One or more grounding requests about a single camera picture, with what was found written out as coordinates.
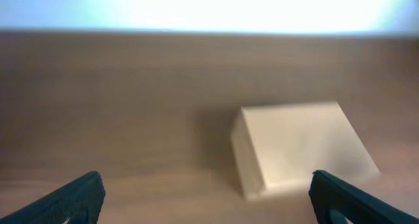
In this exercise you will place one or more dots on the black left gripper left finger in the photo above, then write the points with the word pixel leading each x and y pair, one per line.
pixel 79 201

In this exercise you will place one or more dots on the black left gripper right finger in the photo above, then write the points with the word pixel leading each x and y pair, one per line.
pixel 335 201

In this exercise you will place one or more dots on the brown cardboard box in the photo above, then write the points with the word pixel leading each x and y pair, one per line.
pixel 278 147

